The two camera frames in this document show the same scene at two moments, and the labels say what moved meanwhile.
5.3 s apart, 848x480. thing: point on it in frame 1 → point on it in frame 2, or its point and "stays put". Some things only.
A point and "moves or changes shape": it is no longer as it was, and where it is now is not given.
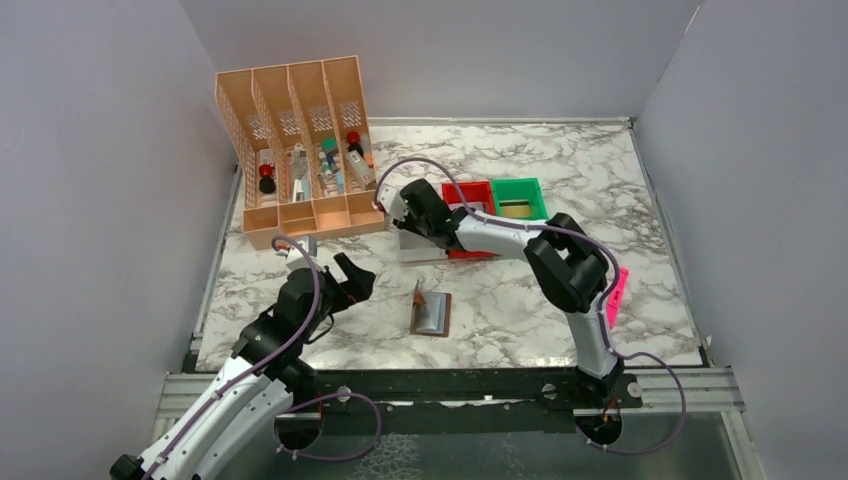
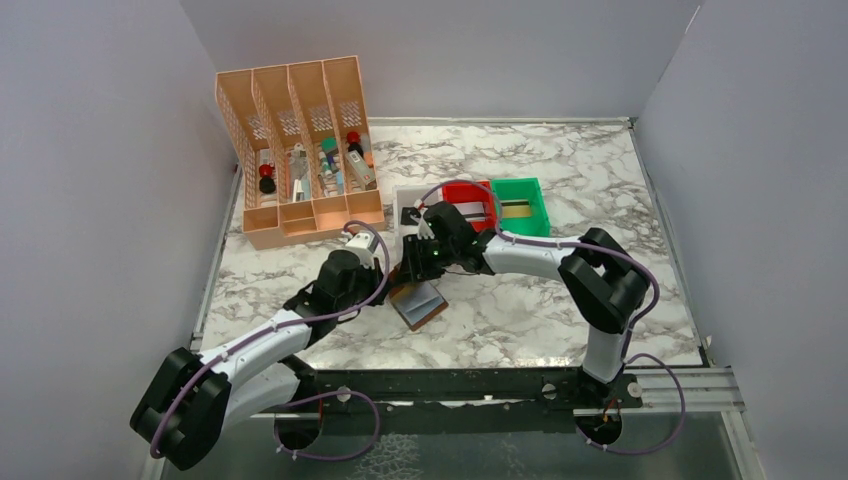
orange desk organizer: (301, 146) stays put
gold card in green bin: (515, 208) stays put
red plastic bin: (479, 197) stays put
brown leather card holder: (430, 314) moves or changes shape
